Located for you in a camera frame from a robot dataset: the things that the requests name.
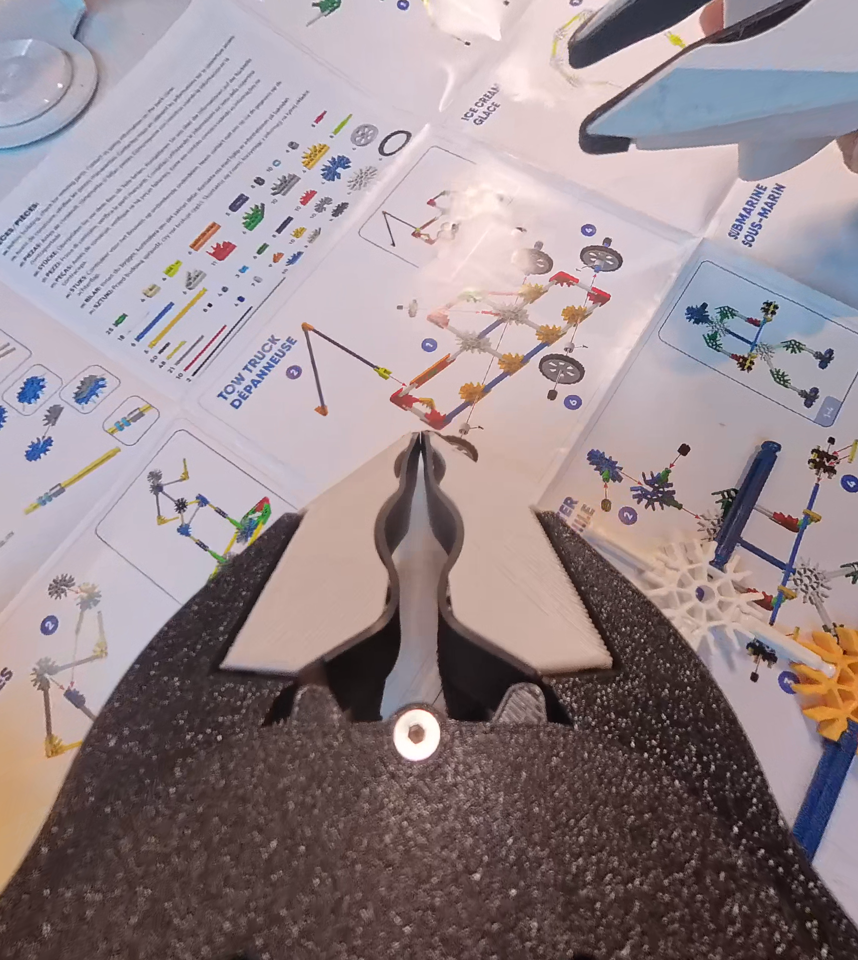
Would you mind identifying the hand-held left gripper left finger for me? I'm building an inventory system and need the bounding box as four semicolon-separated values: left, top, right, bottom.
219;432;422;721

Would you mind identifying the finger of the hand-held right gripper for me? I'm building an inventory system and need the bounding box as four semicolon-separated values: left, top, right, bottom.
567;0;713;70
579;0;858;179

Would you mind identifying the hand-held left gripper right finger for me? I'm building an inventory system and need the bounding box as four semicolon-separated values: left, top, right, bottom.
421;432;615;721

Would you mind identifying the white snowflake connector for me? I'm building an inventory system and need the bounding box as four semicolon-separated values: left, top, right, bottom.
642;536;771;648

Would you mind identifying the blue plastic rod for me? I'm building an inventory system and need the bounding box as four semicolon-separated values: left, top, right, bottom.
791;731;858;864
712;439;782;573

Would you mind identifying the orange fan-shaped connector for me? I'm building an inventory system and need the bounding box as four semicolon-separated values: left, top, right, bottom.
792;624;858;759

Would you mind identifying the white printed instruction sheet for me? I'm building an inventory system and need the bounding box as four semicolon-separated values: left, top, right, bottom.
0;0;858;931

